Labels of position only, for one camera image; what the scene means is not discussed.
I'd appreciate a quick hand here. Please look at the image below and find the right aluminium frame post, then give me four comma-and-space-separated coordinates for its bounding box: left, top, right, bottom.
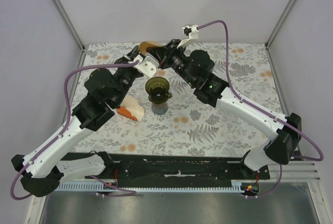
264, 0, 313, 47

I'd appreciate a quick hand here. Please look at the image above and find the left aluminium frame post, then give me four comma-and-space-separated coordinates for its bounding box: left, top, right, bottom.
52, 0, 85, 53

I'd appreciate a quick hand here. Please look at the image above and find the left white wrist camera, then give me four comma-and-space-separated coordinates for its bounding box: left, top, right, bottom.
133, 55, 159, 78

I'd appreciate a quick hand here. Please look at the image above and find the orange coffee filter box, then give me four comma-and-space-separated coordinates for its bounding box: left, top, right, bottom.
116, 95, 145, 122

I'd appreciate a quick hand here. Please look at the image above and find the black mounting base plate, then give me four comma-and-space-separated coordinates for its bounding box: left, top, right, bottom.
84, 153, 271, 186

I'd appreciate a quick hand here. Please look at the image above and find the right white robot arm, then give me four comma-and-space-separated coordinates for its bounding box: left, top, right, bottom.
139, 39, 301, 179

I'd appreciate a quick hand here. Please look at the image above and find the white slotted cable duct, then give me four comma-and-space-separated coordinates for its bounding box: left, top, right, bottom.
57, 179, 248, 192

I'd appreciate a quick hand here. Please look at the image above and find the aluminium frame post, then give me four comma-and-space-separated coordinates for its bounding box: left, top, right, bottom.
52, 0, 85, 53
264, 0, 313, 47

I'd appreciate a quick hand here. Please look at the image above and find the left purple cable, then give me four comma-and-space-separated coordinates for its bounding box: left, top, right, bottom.
9, 61, 138, 200

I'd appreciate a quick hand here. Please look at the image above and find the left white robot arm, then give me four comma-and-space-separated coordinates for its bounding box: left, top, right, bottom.
10, 46, 143, 200

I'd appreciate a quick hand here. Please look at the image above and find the dark glass dripper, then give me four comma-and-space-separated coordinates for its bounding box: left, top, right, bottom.
145, 77, 172, 104

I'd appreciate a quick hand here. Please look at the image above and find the purple cable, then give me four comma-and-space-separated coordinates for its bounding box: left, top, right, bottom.
9, 61, 138, 200
197, 20, 325, 200

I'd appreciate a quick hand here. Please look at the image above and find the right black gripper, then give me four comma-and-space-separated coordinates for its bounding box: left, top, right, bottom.
147, 39, 197, 88

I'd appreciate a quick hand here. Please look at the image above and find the brown paper coffee filter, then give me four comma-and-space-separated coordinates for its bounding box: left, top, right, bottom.
139, 41, 163, 55

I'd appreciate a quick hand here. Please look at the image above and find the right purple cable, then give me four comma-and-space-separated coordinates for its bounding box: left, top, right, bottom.
197, 20, 325, 200

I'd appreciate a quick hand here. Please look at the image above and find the floral patterned table mat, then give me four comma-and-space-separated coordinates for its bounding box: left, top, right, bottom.
73, 43, 281, 157

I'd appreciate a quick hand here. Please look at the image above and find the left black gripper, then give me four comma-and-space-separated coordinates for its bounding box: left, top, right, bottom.
113, 45, 143, 107

